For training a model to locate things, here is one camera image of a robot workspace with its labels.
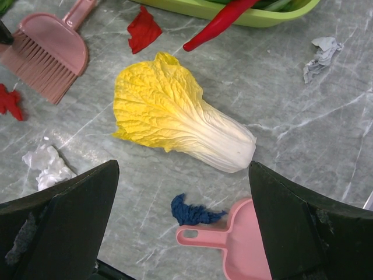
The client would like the red chili pepper toy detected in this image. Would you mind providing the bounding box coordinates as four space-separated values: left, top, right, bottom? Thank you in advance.
183 0 258 52

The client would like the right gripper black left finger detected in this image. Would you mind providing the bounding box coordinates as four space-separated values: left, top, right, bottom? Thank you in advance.
1 160 119 279

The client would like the white crumpled paper scrap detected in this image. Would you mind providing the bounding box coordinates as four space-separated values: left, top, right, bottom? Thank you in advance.
22 136 77 191

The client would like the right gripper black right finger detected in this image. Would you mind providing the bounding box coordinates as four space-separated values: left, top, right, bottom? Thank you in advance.
248 162 372 279

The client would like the red paper scrap centre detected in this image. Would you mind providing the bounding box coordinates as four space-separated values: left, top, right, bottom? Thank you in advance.
0 84 24 121

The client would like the pink hand brush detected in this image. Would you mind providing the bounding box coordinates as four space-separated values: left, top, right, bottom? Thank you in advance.
1 0 96 104

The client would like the green plastic tray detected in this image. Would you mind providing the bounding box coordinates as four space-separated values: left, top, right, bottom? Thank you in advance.
133 0 319 28

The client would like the pink dustpan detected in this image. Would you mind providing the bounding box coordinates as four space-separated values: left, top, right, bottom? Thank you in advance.
176 198 272 279

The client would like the dark blue paper scrap right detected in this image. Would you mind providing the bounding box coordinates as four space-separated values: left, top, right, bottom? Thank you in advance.
171 193 228 226

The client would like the grey paper scrap right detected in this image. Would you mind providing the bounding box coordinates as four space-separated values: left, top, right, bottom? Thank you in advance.
303 37 344 84

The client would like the yellow napa cabbage toy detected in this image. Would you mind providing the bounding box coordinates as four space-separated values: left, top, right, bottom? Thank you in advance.
113 52 256 173

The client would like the red paper scrap near tray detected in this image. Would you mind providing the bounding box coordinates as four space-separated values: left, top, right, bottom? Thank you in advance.
127 5 162 54

